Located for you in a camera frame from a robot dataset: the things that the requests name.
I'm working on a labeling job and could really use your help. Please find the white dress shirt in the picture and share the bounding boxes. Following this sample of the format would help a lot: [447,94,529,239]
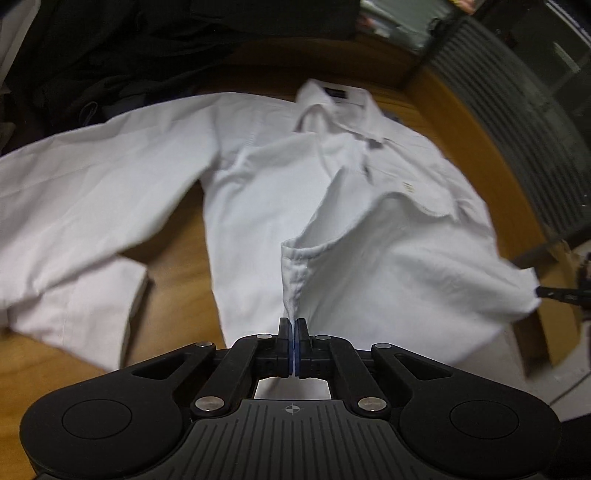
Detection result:
[0,78,543,384]

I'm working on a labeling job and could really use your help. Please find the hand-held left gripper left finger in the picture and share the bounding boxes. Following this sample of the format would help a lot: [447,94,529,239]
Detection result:
[131,318,294,418]

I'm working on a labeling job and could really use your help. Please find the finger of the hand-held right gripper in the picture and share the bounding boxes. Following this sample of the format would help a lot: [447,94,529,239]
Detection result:
[533,285,591,309]

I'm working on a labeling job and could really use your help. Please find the cardboard box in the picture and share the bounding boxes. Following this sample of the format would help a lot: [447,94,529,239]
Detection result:
[512,240,587,370]

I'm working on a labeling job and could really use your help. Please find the striped frosted desk partition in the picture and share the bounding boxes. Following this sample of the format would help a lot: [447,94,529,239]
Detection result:
[416,14,591,250]

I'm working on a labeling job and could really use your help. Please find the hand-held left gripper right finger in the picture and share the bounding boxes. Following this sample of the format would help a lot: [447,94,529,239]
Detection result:
[294,318,455,418]

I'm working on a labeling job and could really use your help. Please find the dark grey garment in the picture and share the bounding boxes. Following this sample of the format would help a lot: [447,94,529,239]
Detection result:
[0,0,361,155]

